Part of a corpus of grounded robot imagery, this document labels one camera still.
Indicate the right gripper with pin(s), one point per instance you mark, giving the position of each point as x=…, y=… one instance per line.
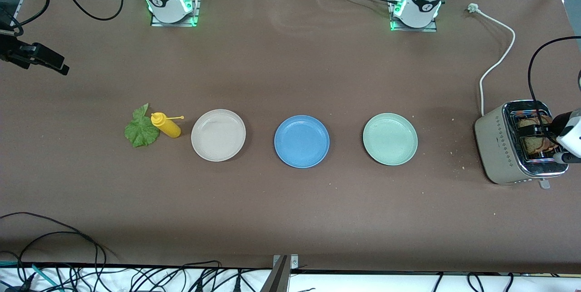
x=16, y=52

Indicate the brown bread slice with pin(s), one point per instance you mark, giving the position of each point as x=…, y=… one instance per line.
x=529, y=124
x=551, y=146

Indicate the green lettuce leaf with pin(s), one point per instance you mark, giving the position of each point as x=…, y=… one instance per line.
x=140, y=135

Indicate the yellow squeeze bottle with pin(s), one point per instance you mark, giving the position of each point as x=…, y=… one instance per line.
x=168, y=127

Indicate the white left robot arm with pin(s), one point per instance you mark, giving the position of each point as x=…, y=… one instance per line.
x=422, y=1

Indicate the pale green round plate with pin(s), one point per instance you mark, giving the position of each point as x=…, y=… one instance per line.
x=390, y=139

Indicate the white round plate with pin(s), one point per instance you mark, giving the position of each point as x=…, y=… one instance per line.
x=218, y=135

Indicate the blue round plate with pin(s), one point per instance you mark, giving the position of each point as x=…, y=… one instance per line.
x=302, y=142

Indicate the beige chrome toaster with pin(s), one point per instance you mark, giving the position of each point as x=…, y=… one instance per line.
x=497, y=146

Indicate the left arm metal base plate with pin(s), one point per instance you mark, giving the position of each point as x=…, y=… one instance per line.
x=413, y=29

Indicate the metal table bracket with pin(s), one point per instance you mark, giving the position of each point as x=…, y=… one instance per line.
x=279, y=278

